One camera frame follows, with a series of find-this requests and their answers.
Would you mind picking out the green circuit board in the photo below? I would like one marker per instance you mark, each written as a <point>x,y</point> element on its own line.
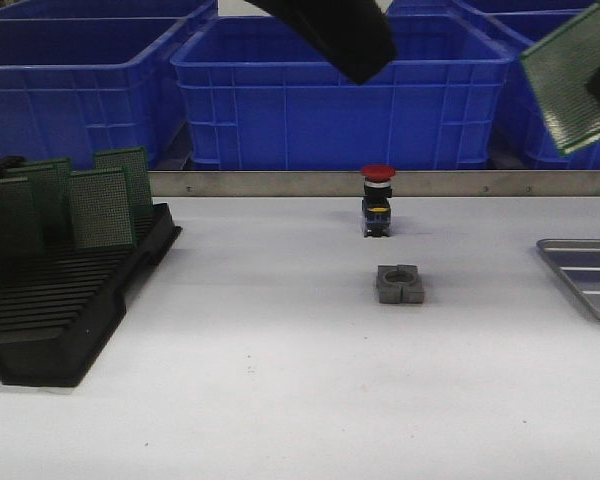
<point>558,67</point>
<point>100,209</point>
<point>134,163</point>
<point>21,233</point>
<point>49,182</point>

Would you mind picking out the silver metal tray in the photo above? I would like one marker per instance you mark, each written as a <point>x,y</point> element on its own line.
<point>576,262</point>

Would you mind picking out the green circuit board front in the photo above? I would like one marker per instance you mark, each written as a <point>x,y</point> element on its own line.
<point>21,233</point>

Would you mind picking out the black slotted board rack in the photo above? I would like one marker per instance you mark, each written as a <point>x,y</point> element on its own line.
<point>59,309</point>

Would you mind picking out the blue crate rear right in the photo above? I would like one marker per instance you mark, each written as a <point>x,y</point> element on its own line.
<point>489,7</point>

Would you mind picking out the blue crate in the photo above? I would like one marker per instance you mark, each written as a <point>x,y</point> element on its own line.
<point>259,98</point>
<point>489,7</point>
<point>59,9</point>
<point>70,88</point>
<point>518,118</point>

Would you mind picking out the blue crate front right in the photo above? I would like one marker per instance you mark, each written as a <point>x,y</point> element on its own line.
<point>518,118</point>

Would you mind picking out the blue crate front centre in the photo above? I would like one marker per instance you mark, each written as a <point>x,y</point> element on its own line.
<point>259,98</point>

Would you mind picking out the red emergency stop button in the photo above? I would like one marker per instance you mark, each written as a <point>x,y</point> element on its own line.
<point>375,206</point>

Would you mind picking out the grey metal clamp block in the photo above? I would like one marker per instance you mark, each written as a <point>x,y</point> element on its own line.
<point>399,284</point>

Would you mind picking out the blue crate front left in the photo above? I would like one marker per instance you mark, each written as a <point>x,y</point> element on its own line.
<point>70,88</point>

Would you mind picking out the blue crate rear left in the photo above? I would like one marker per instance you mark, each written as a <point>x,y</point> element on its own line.
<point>59,9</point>

